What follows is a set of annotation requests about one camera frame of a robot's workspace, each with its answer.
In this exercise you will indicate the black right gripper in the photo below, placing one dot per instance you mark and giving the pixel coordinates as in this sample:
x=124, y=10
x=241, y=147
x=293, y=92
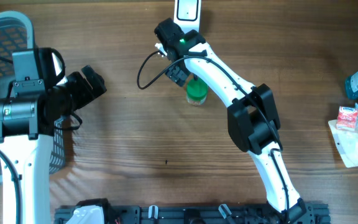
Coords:
x=178, y=74

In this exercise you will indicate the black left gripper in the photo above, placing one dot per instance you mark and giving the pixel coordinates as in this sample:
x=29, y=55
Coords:
x=77, y=80

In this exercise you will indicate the green lid jar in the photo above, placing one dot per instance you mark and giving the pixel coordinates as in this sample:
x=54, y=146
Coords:
x=196, y=92

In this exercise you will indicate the red tissue packet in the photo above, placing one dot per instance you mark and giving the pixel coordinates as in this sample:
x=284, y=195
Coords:
x=347, y=118

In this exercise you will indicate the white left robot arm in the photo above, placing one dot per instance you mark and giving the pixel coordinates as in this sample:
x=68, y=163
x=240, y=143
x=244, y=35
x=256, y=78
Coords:
x=43, y=94

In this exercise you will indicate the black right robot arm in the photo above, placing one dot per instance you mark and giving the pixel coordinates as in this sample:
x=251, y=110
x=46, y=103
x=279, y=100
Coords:
x=252, y=116

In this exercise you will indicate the white barcode scanner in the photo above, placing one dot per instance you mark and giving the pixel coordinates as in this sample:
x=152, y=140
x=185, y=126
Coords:
x=187, y=14

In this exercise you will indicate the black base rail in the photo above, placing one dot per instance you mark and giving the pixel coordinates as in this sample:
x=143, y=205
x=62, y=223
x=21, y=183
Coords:
x=101, y=211

